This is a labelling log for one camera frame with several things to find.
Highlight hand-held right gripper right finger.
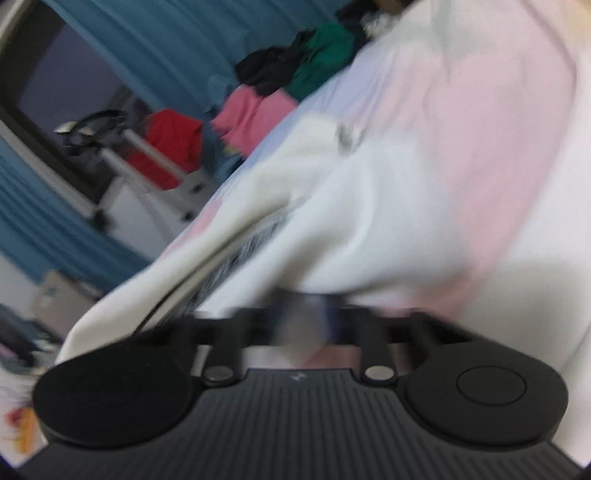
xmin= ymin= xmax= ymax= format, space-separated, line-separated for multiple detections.
xmin=300 ymin=302 xmax=476 ymax=386

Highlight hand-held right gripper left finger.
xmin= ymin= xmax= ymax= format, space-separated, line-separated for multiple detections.
xmin=137 ymin=302 xmax=301 ymax=387

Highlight white printed shirt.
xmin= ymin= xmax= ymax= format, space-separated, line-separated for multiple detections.
xmin=55 ymin=113 xmax=432 ymax=370

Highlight blue-grey cloth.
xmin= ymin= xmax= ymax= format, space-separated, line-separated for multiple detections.
xmin=199 ymin=124 xmax=245 ymax=178

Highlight cardboard box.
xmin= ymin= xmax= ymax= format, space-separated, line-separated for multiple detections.
xmin=33 ymin=270 xmax=101 ymax=340

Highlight red cloth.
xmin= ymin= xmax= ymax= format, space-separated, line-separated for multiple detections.
xmin=128 ymin=109 xmax=205 ymax=191

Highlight pink cloth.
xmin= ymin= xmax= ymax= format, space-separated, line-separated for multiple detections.
xmin=211 ymin=85 xmax=299 ymax=157

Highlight blue curtain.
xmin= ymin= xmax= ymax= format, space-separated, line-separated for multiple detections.
xmin=0 ymin=138 xmax=153 ymax=294
xmin=44 ymin=0 xmax=345 ymax=114

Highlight pastel patchwork bed sheet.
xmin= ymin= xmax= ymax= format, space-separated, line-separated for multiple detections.
xmin=159 ymin=0 xmax=591 ymax=468

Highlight black cloth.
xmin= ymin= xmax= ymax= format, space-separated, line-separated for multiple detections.
xmin=235 ymin=30 xmax=320 ymax=97

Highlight green cloth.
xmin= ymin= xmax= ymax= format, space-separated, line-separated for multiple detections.
xmin=287 ymin=21 xmax=357 ymax=101

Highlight dark patterned cloth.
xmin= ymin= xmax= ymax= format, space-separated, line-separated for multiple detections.
xmin=336 ymin=0 xmax=416 ymax=40

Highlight dark window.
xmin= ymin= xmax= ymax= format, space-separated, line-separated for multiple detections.
xmin=0 ymin=0 xmax=155 ymax=206

